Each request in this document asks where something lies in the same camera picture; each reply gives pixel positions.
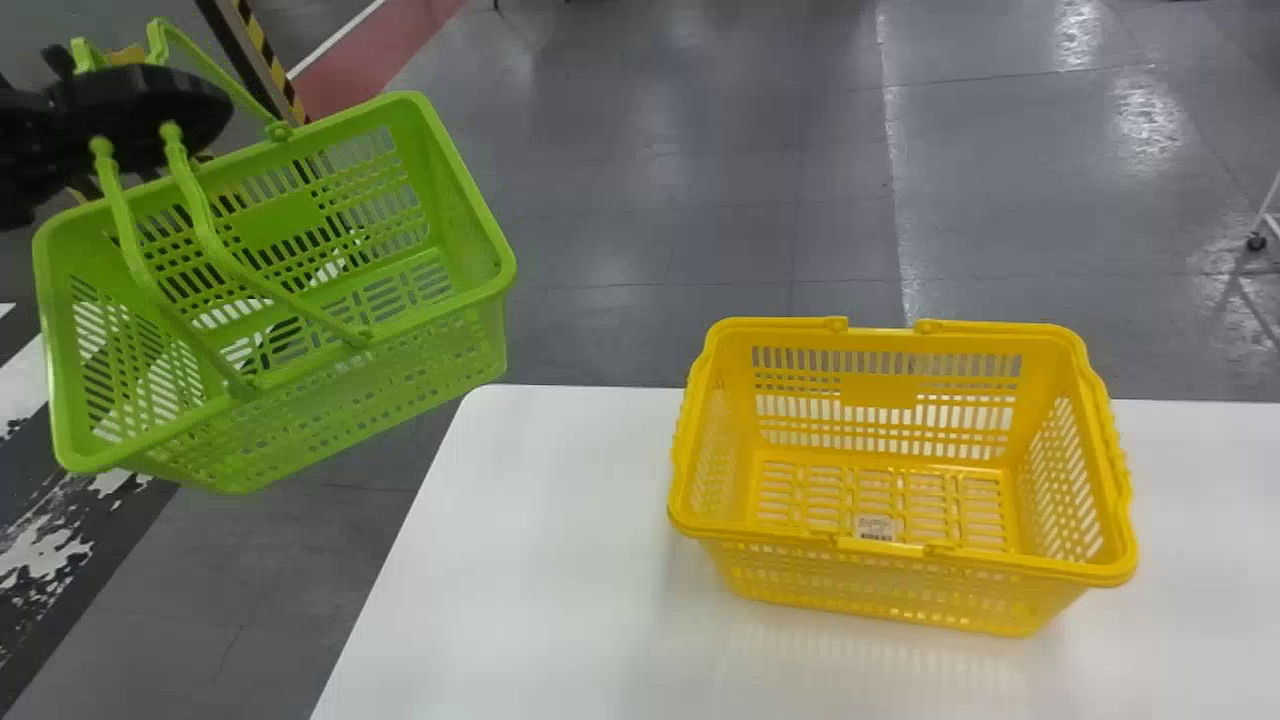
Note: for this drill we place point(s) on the striped post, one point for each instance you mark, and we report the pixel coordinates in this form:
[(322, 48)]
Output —
[(262, 52)]

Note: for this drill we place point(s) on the yellow basket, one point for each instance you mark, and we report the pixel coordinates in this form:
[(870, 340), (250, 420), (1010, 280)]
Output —
[(890, 388)]

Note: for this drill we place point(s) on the green basket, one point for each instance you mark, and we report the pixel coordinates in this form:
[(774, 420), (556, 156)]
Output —
[(290, 218)]

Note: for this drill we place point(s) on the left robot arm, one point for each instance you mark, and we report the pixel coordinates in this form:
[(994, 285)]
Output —
[(130, 105)]

